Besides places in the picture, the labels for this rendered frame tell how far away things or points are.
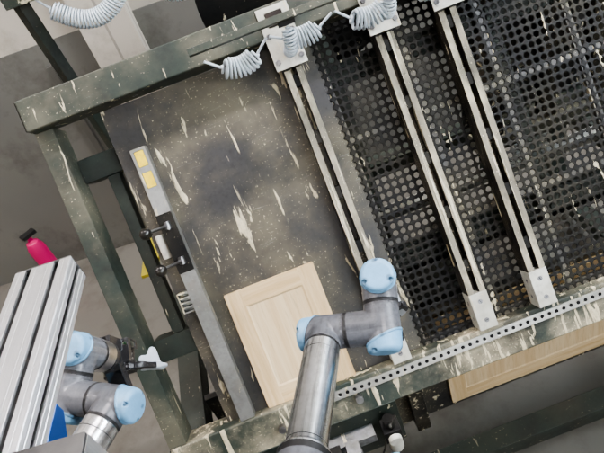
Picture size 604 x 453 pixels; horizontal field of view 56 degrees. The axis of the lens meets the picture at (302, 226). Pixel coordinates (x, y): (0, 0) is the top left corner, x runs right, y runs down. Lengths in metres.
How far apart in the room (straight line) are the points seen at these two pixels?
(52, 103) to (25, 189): 2.62
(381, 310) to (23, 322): 0.67
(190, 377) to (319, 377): 1.29
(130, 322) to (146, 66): 0.80
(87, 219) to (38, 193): 2.58
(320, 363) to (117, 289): 0.96
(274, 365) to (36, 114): 1.08
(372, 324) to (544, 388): 1.83
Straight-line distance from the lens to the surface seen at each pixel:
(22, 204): 4.56
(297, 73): 1.82
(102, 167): 1.98
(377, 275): 1.19
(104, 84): 1.85
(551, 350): 2.63
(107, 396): 1.27
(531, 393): 2.92
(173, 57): 1.82
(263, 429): 1.99
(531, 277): 1.99
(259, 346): 1.92
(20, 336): 0.83
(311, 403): 1.05
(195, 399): 2.27
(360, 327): 1.19
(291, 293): 1.88
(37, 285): 0.89
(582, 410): 2.68
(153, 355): 1.58
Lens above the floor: 2.48
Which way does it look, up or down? 38 degrees down
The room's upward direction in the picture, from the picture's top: 21 degrees counter-clockwise
